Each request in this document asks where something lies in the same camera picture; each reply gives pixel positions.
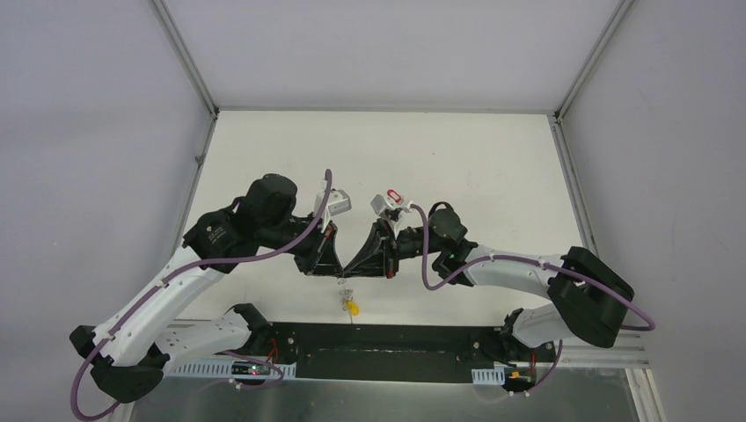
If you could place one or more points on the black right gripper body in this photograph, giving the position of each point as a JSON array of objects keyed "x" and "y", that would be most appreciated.
[{"x": 391, "y": 254}]

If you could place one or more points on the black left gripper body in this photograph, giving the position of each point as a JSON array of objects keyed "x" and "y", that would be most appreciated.
[{"x": 318, "y": 249}]

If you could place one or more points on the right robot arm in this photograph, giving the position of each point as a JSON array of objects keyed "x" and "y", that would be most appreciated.
[{"x": 586, "y": 298}]

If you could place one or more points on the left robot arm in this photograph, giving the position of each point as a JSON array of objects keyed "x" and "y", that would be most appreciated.
[{"x": 129, "y": 354}]

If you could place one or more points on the yellow key tag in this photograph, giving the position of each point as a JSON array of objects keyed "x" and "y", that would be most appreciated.
[{"x": 351, "y": 308}]

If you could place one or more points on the red key tag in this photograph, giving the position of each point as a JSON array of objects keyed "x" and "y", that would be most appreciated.
[{"x": 394, "y": 197}]

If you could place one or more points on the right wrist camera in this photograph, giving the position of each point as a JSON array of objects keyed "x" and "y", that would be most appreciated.
[{"x": 383, "y": 209}]

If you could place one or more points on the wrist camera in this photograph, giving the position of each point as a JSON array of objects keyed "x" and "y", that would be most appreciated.
[
  {"x": 383, "y": 209},
  {"x": 339, "y": 202}
]

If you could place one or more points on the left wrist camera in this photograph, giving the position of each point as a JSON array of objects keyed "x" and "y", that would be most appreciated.
[{"x": 339, "y": 202}]

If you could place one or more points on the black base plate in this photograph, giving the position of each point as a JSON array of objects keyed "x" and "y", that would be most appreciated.
[{"x": 397, "y": 353}]

